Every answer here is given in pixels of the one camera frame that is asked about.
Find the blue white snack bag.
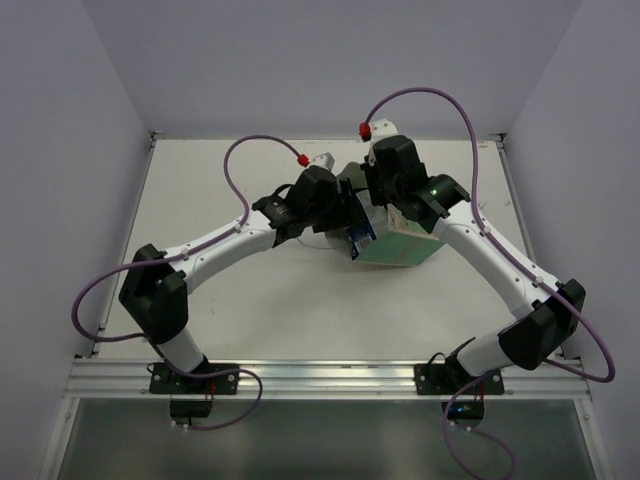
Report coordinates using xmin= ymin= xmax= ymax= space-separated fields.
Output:
xmin=347 ymin=189 xmax=391 ymax=265

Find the green paper bag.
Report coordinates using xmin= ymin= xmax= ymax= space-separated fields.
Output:
xmin=324 ymin=162 xmax=443 ymax=267

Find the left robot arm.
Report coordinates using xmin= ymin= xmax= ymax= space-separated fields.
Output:
xmin=119 ymin=166 xmax=366 ymax=393

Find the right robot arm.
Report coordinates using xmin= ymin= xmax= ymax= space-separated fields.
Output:
xmin=361 ymin=134 xmax=586 ymax=393

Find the right black control box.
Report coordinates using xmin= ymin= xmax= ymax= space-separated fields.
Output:
xmin=441 ymin=400 xmax=485 ymax=425

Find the black control box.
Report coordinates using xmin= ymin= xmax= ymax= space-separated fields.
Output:
xmin=169 ymin=397 xmax=213 ymax=424
xmin=441 ymin=400 xmax=485 ymax=425

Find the left black control box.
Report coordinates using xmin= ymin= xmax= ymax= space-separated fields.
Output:
xmin=169 ymin=397 xmax=213 ymax=424

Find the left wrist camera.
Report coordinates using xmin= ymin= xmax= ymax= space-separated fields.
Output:
xmin=297 ymin=152 xmax=335 ymax=172

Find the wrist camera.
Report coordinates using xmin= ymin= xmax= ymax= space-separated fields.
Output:
xmin=358 ymin=118 xmax=398 ymax=142
xmin=297 ymin=152 xmax=335 ymax=172

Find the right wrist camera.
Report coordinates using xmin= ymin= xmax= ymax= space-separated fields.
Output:
xmin=358 ymin=118 xmax=398 ymax=142

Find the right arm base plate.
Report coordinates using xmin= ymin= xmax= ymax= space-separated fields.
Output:
xmin=413 ymin=363 xmax=505 ymax=396

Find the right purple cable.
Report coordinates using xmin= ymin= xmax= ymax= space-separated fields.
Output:
xmin=362 ymin=87 xmax=617 ymax=480

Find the purple cable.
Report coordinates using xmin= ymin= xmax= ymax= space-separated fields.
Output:
xmin=362 ymin=87 xmax=617 ymax=480
xmin=70 ymin=133 xmax=309 ymax=343

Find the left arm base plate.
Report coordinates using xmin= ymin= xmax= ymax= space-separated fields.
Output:
xmin=147 ymin=362 xmax=240 ymax=396

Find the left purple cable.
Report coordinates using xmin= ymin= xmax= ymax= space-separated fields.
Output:
xmin=70 ymin=133 xmax=309 ymax=343

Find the aluminium rail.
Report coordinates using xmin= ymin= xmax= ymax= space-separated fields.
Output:
xmin=63 ymin=358 xmax=590 ymax=401

